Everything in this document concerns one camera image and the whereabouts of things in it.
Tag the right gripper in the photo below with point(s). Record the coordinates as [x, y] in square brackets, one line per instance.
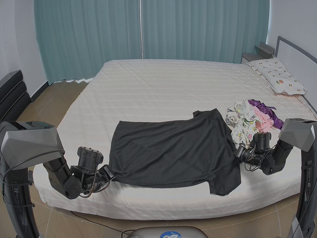
[241, 154]

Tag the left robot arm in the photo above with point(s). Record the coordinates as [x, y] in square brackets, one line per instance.
[27, 142]

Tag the bed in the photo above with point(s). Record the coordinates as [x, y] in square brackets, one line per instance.
[161, 88]

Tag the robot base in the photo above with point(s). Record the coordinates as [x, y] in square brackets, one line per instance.
[166, 232]

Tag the pink garment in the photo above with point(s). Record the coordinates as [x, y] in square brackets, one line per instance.
[263, 123]

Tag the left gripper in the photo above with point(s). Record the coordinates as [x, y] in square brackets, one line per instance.
[106, 174]

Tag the white printed pillow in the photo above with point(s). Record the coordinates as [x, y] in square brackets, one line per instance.
[278, 75]

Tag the blue-green curtain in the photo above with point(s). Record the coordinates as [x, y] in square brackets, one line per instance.
[86, 28]
[203, 21]

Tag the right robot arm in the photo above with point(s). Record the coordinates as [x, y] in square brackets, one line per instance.
[296, 132]

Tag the black chest of drawers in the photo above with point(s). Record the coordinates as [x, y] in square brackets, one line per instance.
[12, 93]

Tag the black T-shirt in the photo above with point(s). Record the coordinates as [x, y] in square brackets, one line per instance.
[173, 150]

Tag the white printed garment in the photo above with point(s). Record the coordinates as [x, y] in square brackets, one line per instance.
[244, 125]

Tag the grey white bedside table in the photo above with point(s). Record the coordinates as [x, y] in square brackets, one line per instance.
[260, 52]

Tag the purple garment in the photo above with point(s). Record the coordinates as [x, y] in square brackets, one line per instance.
[266, 110]

